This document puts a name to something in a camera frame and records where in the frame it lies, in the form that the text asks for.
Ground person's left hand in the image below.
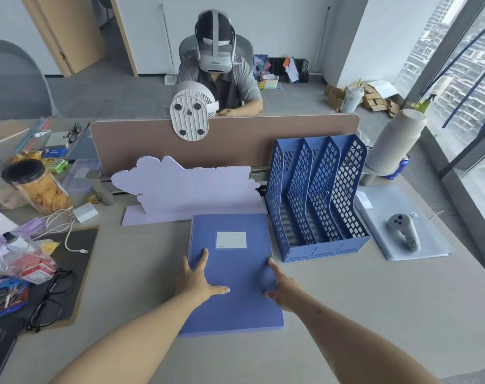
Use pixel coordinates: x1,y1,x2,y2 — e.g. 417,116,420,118
175,248,230,306

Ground person's right hand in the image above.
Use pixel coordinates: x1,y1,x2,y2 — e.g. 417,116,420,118
264,258,307,313

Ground blue document folder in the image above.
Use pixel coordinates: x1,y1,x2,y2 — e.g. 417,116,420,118
178,214,285,337

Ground person's left forearm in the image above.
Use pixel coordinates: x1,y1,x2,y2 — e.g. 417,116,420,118
48,292,207,384

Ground person's right forearm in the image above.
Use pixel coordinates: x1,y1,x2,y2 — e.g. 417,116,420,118
291,290,443,384

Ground white cloud-shaped foam board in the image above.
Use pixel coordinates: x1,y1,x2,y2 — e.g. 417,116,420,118
111,156,267,227

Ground blue plastic file rack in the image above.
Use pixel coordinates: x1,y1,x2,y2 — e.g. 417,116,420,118
265,134,371,263

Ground black mat on brown board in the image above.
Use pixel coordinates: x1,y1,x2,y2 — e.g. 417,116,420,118
11,226,100,330

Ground small white card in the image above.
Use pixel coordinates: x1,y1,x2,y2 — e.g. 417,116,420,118
72,202,99,223

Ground beige desk divider panel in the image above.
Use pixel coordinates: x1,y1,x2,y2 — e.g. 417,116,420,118
90,114,360,176

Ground pale blue plastic sleeve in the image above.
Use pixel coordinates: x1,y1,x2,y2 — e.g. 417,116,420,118
354,185,453,262

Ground black-framed glasses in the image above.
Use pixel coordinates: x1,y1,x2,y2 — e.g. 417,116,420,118
26,269,76,333
63,122,83,143

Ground grey hand controller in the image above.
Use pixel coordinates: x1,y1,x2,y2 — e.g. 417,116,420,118
387,213,421,253

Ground white desk fan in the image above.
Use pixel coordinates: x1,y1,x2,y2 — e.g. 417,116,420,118
170,81,220,141

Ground grey laptop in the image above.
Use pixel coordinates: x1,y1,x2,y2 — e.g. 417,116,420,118
66,128,99,161

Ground clear snack jar black lid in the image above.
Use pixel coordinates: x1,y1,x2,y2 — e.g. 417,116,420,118
1,159,69,214

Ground clear plastic bag with items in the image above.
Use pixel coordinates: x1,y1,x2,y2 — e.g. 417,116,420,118
0,218,57,284

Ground blue drink can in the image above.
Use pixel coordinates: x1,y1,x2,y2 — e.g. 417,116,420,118
383,154,411,180

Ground blue snack packet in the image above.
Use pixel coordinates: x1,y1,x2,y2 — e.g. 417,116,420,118
0,276,30,318

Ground large white paper roll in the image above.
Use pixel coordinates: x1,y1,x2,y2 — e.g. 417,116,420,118
364,109,427,186

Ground bundle of coloured sticks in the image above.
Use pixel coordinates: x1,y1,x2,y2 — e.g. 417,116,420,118
14,117,52,153

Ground white and black headset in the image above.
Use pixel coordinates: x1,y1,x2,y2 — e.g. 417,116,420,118
194,10,237,73

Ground white plastic bucket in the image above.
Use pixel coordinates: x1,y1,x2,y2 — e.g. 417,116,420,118
340,86,365,113

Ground black mesh basket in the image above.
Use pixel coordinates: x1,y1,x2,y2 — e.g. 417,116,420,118
268,57,309,83

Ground grey mesh office chair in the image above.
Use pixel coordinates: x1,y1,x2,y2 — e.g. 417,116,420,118
179,34,254,76

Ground pile of cardboard boxes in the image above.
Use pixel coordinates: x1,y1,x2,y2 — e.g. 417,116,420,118
324,79,401,116

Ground green spray bottle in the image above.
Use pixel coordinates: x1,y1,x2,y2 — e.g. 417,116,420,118
411,94,437,113

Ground grey rounded chair back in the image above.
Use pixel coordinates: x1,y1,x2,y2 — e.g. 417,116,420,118
0,38,59,120

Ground wooden door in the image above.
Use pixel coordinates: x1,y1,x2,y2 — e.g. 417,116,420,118
19,0,106,78

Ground white charging cable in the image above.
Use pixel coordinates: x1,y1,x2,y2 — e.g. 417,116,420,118
45,208,89,254

